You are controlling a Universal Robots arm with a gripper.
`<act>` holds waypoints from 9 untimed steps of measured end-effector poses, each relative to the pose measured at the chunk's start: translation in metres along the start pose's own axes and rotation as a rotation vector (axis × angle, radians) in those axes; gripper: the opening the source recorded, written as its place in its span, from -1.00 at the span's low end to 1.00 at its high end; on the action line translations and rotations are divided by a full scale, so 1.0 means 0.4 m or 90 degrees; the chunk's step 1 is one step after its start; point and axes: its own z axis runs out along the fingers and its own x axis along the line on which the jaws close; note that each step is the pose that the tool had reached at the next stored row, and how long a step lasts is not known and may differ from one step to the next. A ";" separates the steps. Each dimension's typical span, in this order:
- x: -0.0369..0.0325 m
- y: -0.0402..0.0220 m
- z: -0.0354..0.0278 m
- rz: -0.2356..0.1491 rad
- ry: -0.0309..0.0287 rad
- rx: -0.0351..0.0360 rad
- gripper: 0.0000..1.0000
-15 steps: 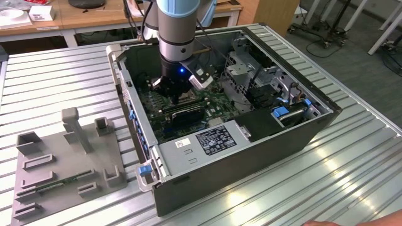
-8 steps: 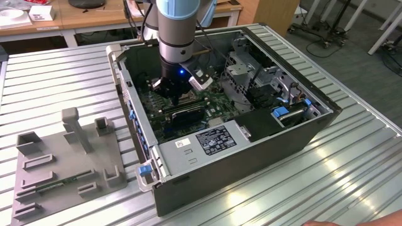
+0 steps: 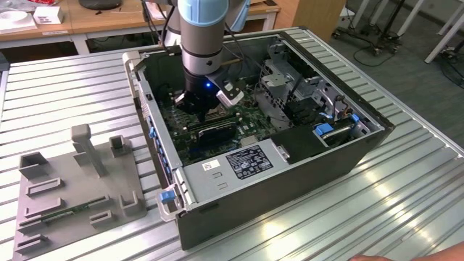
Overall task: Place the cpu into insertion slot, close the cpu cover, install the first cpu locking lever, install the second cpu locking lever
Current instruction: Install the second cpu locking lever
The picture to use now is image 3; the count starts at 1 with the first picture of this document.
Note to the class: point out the red plastic packet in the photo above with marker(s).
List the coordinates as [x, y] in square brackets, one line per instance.
[43, 2]

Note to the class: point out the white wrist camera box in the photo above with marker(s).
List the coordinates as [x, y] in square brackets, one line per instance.
[229, 96]

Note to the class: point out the wooden desk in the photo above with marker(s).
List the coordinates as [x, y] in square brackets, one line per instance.
[108, 16]

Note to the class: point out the CPU socket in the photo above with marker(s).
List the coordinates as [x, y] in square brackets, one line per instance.
[217, 115]

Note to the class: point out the white table frame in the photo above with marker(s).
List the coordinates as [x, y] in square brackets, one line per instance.
[431, 57]

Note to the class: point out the green RAM stick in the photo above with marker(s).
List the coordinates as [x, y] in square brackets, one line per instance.
[67, 211]

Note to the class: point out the black graphics card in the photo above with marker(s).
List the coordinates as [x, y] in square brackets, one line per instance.
[215, 134]

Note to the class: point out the blue case latch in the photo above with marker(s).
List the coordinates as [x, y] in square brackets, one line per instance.
[165, 196]

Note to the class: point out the silver drive cage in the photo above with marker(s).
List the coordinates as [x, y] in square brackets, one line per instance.
[275, 70]

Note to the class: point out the black round pad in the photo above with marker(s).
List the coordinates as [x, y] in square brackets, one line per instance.
[99, 4]

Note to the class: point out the wooden cabinet panel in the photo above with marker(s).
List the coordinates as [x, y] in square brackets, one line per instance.
[319, 16]

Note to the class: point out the person bare forearm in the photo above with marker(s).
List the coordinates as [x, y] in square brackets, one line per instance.
[441, 253]

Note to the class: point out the black wheeled stand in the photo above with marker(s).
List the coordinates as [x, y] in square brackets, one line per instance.
[388, 23]

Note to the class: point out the white cardboard box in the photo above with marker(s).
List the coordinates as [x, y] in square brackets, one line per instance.
[47, 13]

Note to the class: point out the hard disk in blue carrier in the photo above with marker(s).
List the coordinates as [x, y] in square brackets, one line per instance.
[323, 128]

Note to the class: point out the grey power supply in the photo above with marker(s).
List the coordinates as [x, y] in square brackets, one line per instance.
[209, 179]

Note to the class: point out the black open PC case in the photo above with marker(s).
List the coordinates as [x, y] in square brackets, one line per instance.
[272, 212]

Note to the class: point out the white square tray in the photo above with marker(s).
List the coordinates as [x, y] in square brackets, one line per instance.
[15, 21]

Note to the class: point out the grey parts rack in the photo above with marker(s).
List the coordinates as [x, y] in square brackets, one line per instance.
[72, 185]

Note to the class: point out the green motherboard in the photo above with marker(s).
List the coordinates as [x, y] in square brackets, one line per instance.
[249, 119]

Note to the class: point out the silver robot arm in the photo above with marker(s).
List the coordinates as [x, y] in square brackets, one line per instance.
[200, 40]

